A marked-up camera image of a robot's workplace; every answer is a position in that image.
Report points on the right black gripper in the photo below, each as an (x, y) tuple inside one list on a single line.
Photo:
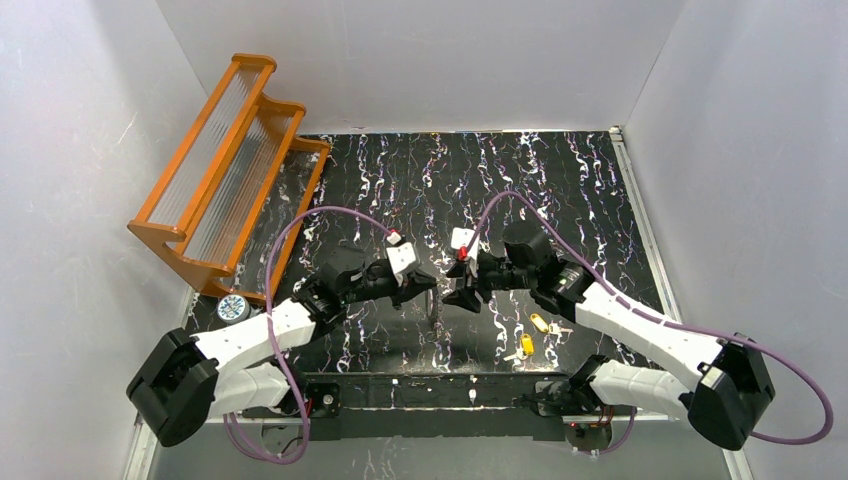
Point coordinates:
[(487, 280)]

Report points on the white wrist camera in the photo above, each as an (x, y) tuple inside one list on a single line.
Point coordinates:
[(466, 253), (402, 255)]

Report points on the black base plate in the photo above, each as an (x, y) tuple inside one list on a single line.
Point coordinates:
[(372, 405)]

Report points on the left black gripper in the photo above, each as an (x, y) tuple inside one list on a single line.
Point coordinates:
[(403, 287)]

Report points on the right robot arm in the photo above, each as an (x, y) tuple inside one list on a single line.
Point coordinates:
[(721, 387)]

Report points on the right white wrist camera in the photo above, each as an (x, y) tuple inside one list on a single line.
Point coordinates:
[(466, 253)]

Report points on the orange wooden rack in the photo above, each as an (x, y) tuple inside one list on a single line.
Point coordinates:
[(203, 211)]

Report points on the lower yellow tagged key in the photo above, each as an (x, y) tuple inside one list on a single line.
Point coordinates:
[(524, 351)]

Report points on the yellow tagged key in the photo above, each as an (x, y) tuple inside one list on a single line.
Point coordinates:
[(524, 351), (547, 328)]

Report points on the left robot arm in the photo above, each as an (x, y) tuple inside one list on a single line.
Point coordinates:
[(190, 378)]

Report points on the upper yellow tagged key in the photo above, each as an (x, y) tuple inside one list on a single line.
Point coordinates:
[(547, 328)]

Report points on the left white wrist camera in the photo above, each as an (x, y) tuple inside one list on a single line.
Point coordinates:
[(402, 255)]

